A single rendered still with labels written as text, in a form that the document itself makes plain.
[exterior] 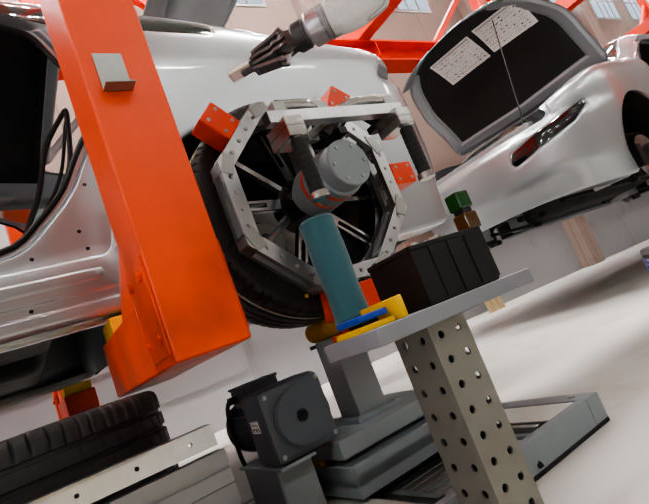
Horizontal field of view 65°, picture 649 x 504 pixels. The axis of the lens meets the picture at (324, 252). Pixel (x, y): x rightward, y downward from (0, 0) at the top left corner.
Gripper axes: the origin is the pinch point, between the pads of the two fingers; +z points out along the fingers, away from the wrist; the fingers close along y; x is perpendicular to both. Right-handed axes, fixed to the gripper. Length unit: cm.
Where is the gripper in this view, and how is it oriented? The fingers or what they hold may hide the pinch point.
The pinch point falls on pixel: (241, 71)
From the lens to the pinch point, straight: 143.6
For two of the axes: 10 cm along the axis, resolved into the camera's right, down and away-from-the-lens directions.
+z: -8.8, 3.7, 3.1
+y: -1.8, -8.5, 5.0
